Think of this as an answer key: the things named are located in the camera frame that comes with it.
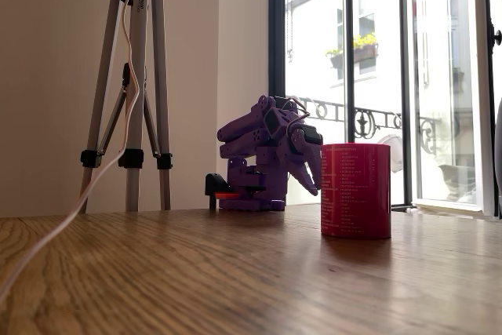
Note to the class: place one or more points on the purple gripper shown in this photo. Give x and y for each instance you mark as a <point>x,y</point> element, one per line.
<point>305,151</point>

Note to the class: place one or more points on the purple robot arm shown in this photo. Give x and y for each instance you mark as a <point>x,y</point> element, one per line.
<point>243,131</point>

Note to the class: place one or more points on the red printed cup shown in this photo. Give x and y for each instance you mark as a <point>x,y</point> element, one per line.
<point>353,194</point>

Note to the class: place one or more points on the white plastic cup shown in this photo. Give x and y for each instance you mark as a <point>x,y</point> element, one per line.
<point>395,154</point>

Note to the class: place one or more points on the black iron balcony railing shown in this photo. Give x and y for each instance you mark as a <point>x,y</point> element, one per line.
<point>366,123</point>

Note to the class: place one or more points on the black orange table clamp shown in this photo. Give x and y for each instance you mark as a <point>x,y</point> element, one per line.
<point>213,184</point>

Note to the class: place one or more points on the flower box with yellow flowers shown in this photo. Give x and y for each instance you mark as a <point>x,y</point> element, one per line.
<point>364,52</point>

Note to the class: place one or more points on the grey stone urn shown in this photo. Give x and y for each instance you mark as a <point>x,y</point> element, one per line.
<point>457,182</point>

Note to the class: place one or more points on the white window sash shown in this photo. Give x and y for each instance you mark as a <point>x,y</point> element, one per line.
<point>480,76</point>

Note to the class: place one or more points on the dark window frame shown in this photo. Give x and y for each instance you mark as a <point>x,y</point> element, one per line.
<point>276,37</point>

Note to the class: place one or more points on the silver camera tripod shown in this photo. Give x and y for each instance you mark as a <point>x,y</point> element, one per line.
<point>133,186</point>

